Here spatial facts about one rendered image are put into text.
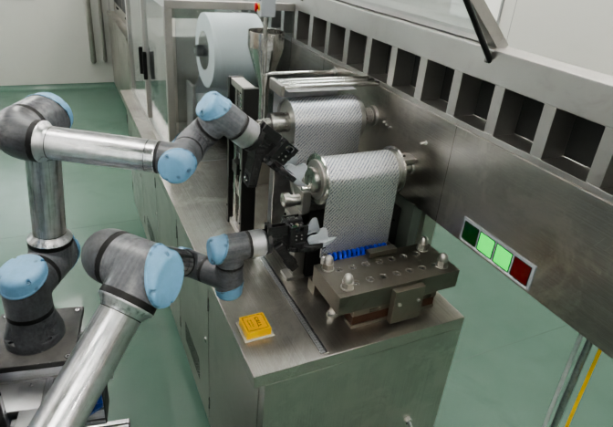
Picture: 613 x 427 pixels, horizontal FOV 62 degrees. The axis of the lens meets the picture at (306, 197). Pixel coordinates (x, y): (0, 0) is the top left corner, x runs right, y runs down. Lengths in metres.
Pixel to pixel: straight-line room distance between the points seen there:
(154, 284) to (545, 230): 0.86
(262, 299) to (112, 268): 0.59
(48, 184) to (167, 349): 1.43
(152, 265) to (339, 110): 0.85
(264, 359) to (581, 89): 0.95
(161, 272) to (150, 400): 1.52
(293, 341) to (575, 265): 0.71
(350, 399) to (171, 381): 1.19
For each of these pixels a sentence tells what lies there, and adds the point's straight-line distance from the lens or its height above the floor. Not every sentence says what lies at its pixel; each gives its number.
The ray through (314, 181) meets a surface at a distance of 1.41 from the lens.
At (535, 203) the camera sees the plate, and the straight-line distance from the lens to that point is 1.28.
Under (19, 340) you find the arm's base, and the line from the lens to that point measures 1.57.
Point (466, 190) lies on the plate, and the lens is 1.44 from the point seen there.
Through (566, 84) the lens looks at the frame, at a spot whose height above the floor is 1.63.
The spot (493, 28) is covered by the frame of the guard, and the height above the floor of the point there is 1.70.
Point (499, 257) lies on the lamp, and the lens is 1.38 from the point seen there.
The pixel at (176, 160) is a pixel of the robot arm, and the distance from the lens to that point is 1.13.
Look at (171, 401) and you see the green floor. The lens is 2.48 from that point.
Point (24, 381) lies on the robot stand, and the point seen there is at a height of 0.73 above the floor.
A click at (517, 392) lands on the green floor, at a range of 2.80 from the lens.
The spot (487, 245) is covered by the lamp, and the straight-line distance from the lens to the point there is 1.40.
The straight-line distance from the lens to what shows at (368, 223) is 1.54.
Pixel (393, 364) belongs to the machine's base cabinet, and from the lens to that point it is 1.55.
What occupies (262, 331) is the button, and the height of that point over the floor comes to 0.92.
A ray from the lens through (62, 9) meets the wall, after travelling 6.72.
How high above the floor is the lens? 1.86
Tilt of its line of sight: 27 degrees down
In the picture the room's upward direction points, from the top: 5 degrees clockwise
